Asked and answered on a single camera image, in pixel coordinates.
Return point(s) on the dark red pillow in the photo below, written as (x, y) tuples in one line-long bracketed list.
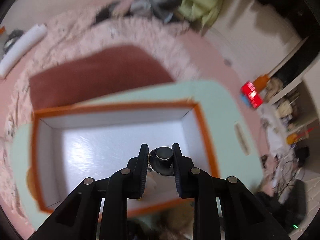
[(109, 71)]

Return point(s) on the white paper roll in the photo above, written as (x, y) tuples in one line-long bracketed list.
[(27, 41)]

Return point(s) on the orange bottle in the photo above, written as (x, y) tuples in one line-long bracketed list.
[(261, 82)]

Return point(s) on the keyring with plush charm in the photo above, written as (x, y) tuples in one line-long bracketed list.
[(150, 185)]

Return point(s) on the mint green lap table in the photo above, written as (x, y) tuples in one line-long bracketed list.
[(235, 149)]

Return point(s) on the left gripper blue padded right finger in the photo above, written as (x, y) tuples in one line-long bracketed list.
[(191, 181)]

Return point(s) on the pile of clothes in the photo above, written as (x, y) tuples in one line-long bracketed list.
[(164, 10)]

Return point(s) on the smartphone on stand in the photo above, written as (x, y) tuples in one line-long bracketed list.
[(250, 96)]

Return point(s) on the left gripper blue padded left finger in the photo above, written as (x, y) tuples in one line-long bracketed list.
[(129, 182)]

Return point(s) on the orange white cardboard box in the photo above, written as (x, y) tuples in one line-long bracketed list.
[(69, 144)]

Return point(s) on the pink floral blanket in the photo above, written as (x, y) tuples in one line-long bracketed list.
[(72, 35)]

